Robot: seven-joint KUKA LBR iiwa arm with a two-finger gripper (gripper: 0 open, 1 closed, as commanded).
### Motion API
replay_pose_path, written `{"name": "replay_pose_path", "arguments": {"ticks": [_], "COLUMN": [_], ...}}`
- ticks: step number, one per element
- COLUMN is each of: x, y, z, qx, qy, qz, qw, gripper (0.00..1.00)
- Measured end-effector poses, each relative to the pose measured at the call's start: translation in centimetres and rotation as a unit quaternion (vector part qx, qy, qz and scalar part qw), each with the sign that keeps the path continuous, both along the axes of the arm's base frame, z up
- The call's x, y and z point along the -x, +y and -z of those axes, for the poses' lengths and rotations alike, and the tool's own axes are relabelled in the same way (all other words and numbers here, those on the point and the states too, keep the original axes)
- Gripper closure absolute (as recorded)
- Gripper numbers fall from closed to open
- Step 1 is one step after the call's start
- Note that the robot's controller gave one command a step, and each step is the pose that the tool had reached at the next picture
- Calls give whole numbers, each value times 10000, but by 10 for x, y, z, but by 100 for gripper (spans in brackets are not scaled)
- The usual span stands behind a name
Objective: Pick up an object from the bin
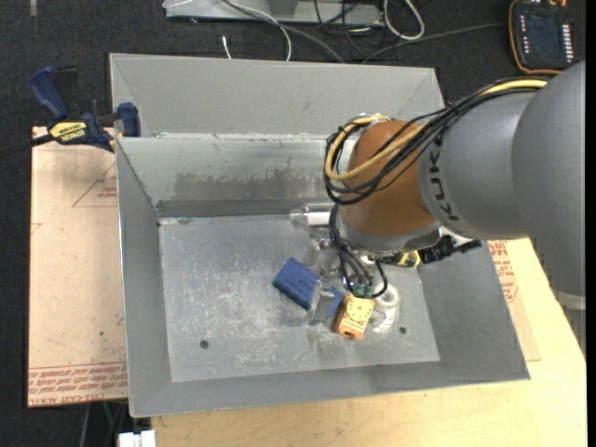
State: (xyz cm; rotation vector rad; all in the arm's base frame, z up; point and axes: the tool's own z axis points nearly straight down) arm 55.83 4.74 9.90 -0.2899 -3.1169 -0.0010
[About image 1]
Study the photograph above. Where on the grey metal bin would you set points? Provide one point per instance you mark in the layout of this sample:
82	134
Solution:
242	296

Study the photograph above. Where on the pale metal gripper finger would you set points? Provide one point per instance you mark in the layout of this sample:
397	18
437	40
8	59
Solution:
321	303

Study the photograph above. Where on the clear glass thing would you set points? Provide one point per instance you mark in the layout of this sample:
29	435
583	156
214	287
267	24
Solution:
387	307

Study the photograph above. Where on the brown cardboard board, red print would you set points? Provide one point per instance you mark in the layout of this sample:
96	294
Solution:
74	268

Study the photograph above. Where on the blue sponge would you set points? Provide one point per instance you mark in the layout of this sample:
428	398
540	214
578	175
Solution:
295	280

